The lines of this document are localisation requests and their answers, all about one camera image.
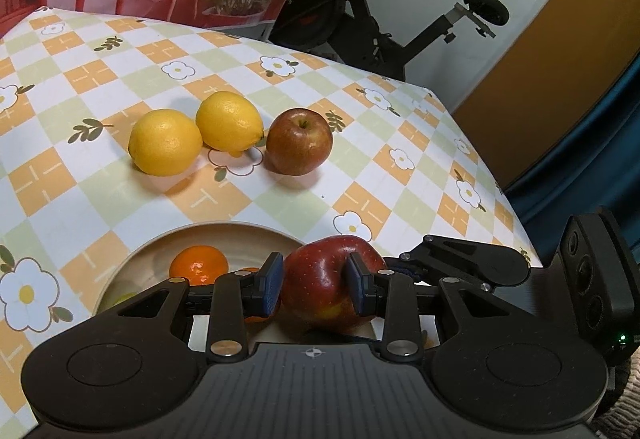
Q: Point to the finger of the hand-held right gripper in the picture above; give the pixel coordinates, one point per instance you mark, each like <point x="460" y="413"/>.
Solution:
<point x="475" y="264"/>

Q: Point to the checkered floral tablecloth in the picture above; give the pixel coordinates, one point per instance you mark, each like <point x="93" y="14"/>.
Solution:
<point x="350" y="119"/>

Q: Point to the orange wooden board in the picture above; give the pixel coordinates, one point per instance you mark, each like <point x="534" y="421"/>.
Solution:
<point x="550" y="69"/>

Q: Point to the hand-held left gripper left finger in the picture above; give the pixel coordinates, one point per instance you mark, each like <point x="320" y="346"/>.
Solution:
<point x="272" y="278"/>

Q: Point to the small brownish red apple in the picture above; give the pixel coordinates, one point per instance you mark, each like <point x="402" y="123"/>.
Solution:
<point x="300" y="141"/>

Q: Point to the large red apple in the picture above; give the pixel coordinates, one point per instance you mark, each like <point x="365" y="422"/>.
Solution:
<point x="320" y="279"/>

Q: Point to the yellow lemon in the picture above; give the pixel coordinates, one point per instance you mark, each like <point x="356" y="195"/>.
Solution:
<point x="229" y="121"/>
<point x="165" y="149"/>

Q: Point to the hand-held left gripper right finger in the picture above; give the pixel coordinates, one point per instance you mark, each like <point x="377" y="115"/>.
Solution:
<point x="356" y="283"/>

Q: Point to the small tangerine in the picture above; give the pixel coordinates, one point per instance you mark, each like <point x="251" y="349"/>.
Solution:
<point x="198" y="264"/>

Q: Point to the green lime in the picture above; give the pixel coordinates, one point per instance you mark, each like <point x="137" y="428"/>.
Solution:
<point x="122" y="300"/>

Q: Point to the beige round plate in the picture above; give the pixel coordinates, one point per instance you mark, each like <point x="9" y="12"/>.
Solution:
<point x="150" y="264"/>

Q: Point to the teal curtain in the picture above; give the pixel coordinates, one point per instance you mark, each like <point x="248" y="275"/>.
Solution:
<point x="590" y="159"/>

